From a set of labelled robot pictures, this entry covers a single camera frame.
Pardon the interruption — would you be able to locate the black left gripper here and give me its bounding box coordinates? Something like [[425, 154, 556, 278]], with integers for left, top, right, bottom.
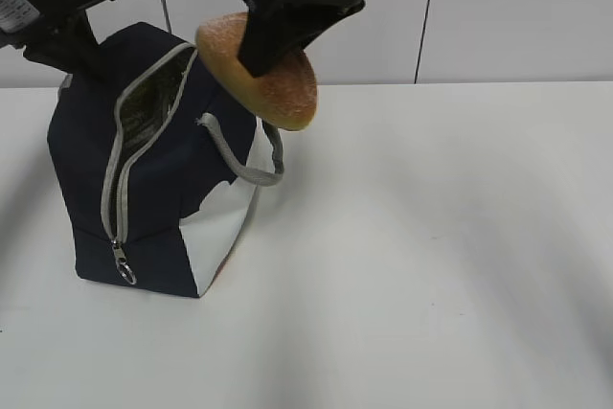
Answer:
[[1, 0, 114, 81]]

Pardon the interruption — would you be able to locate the brown bread roll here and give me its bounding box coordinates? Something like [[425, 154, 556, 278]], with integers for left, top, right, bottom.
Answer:
[[195, 11, 318, 131]]

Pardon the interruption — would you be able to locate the navy and white lunch bag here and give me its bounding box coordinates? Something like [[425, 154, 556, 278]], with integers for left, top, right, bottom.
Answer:
[[47, 22, 283, 298]]

